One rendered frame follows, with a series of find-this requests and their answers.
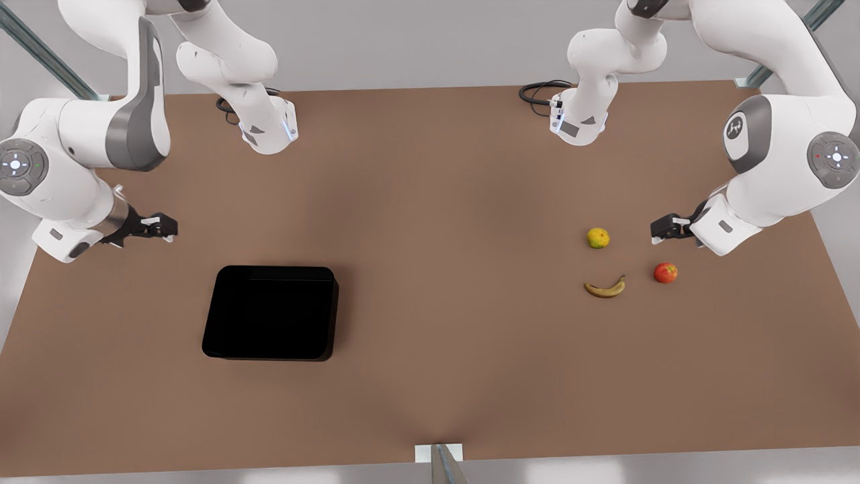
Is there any black storage box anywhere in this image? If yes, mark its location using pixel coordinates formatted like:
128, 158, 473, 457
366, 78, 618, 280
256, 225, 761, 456
202, 265, 340, 362

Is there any yellow brown banana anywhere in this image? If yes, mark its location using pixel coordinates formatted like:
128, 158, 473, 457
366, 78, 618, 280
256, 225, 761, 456
584, 274, 627, 298

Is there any black cable loop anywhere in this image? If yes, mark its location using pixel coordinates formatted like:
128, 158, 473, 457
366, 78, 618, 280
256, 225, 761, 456
519, 80, 573, 117
216, 88, 282, 126

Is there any silver frame post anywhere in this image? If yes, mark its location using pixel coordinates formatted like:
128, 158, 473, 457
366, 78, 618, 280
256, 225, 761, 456
415, 443, 469, 484
0, 3, 110, 102
734, 0, 846, 89

